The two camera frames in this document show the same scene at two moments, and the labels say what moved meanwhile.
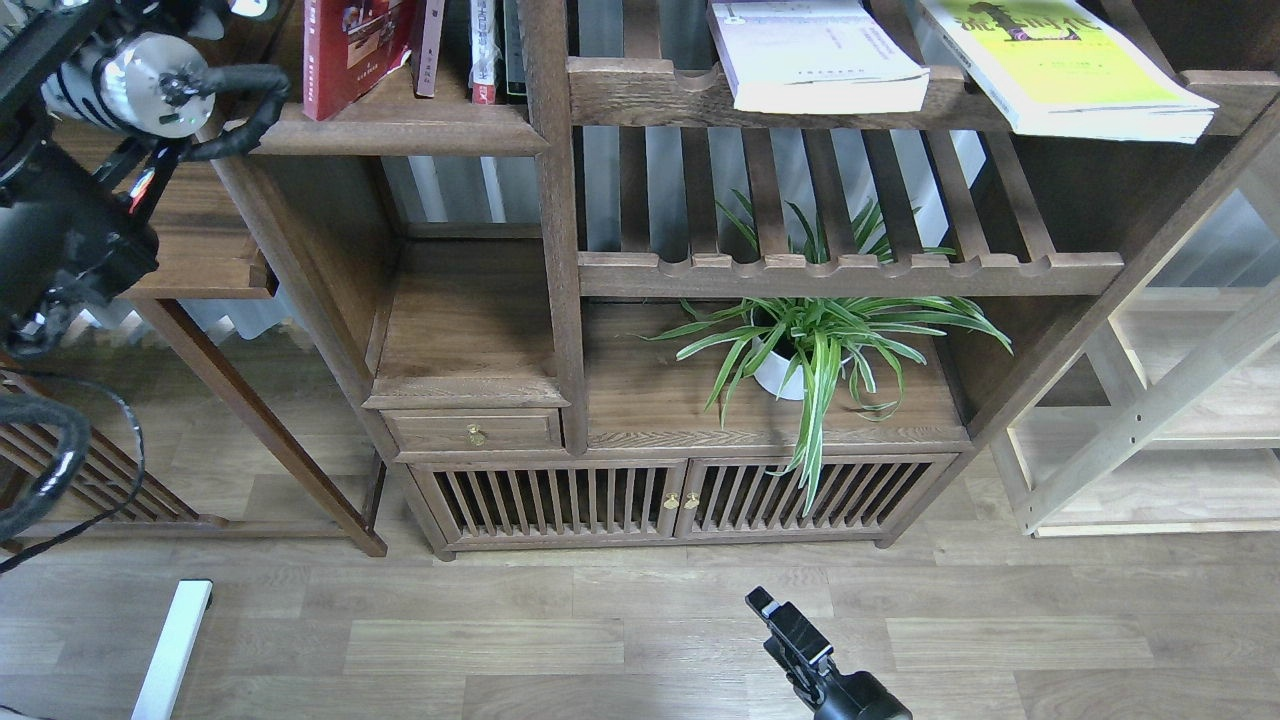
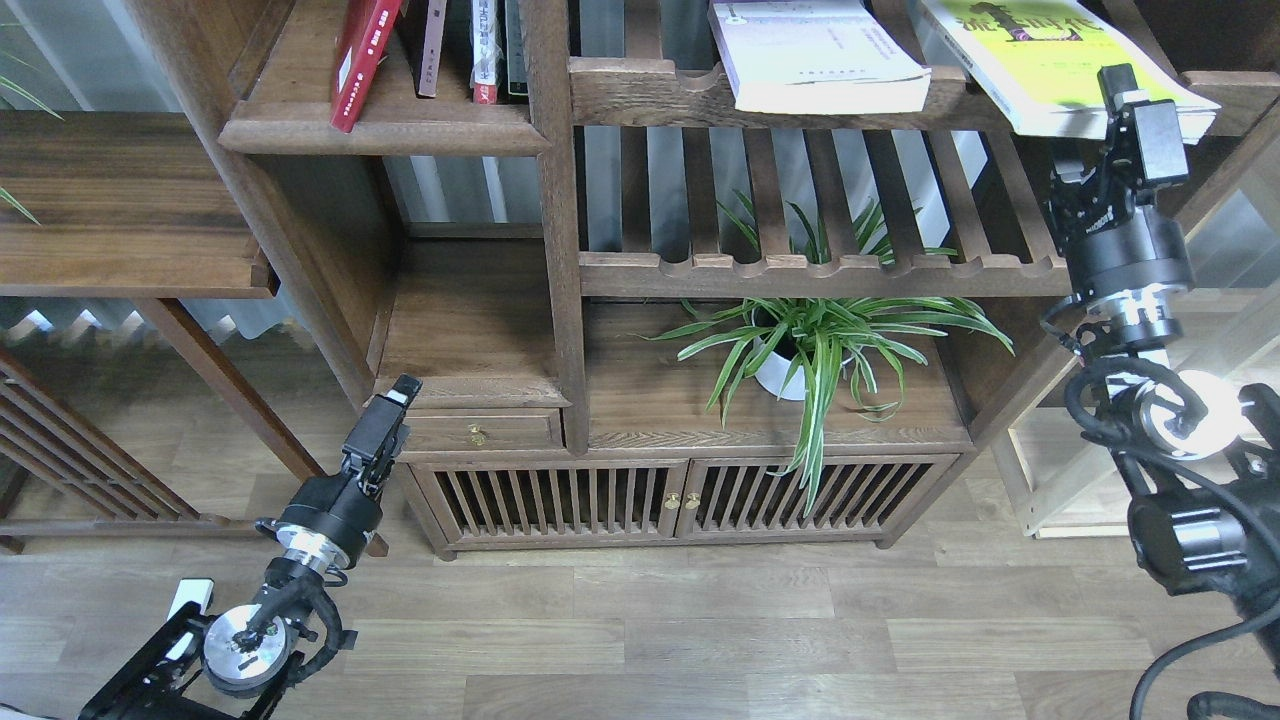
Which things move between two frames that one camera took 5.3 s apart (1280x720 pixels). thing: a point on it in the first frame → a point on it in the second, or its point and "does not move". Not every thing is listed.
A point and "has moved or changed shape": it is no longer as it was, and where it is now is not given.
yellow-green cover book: [1078, 68] does not move
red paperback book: [348, 46] has moved or changed shape
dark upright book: [516, 82] does not move
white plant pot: [772, 373] does not move
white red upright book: [485, 52] does not move
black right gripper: [856, 695] → [1121, 247]
